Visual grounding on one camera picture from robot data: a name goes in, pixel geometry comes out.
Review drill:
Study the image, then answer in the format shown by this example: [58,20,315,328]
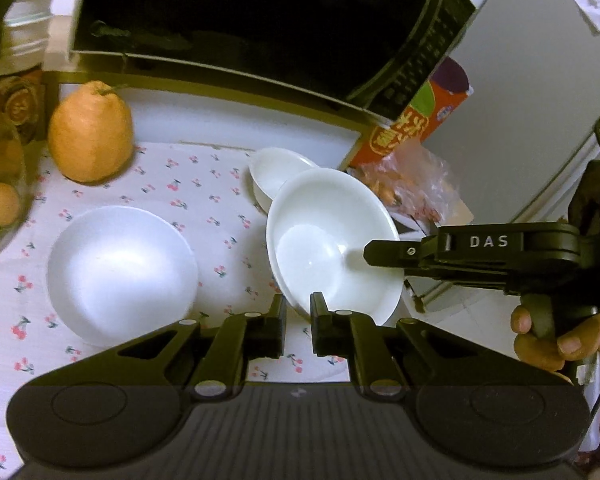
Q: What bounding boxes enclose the cream bowl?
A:
[265,168,403,325]
[249,148,317,214]

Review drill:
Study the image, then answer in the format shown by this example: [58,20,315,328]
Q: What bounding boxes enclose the white porcelain bowl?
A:
[46,206,198,347]

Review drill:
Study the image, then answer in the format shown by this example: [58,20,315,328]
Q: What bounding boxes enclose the person's right hand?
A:
[510,306,600,373]

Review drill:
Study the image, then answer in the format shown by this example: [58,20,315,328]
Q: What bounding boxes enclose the plastic bag of snacks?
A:
[349,139,474,226]

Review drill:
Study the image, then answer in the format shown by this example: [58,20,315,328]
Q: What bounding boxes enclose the red snack box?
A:
[349,58,474,167]

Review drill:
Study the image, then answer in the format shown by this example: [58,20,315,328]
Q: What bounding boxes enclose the grey refrigerator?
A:
[425,0,600,224]

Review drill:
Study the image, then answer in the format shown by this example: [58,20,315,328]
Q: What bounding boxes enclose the black microwave oven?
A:
[70,0,476,120]

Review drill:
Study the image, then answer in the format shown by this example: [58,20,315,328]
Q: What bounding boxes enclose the orange citrus fruit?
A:
[47,80,134,184]

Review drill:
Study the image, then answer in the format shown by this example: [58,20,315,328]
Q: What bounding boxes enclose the glass jar of kumquats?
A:
[0,104,29,266]

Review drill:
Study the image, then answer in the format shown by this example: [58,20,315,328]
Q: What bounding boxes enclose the brown labelled jar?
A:
[0,65,43,145]

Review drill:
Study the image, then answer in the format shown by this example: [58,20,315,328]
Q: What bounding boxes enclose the stacked white paper cups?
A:
[0,0,54,77]

